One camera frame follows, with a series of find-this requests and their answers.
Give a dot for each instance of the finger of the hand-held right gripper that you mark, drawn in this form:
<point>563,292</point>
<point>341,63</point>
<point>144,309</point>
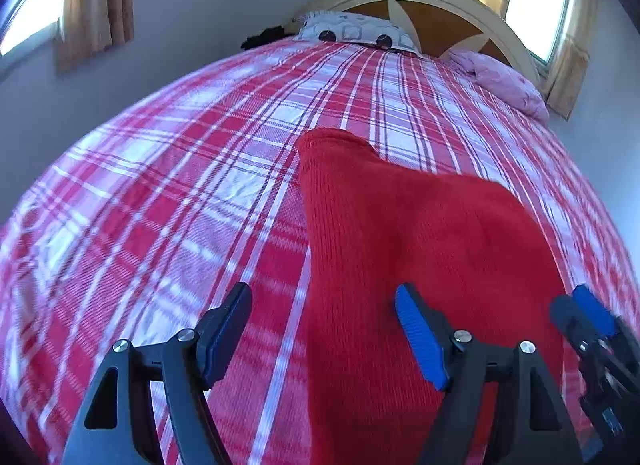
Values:
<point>565,317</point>
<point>595,312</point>

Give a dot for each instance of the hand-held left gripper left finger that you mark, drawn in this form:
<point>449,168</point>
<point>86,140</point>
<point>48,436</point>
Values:
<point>227,335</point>

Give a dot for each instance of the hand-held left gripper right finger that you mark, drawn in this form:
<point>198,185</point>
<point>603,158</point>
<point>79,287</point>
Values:
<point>422,340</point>

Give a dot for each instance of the red knit sweater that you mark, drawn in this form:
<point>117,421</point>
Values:
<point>400,225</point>

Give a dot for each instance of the red plaid bedsheet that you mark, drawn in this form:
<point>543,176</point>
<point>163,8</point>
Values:
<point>175,170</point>

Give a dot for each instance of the pink pillow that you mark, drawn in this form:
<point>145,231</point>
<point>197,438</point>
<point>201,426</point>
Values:
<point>500,77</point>

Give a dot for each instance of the tan curtain by headboard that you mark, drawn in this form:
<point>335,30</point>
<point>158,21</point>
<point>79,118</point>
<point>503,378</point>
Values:
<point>575,60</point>

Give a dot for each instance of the dark object beside bed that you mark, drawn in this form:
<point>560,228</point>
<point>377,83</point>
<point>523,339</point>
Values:
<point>262,37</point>

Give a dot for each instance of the window behind headboard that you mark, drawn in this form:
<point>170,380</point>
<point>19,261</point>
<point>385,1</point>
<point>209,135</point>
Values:
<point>535,5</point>

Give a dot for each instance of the white patterned pillow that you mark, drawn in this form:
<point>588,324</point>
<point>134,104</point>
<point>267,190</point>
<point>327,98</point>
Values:
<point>350,27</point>

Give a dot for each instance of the tan side window curtain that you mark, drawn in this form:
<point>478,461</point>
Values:
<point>95,0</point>

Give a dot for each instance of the side wall window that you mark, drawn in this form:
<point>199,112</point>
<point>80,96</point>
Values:
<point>30,15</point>

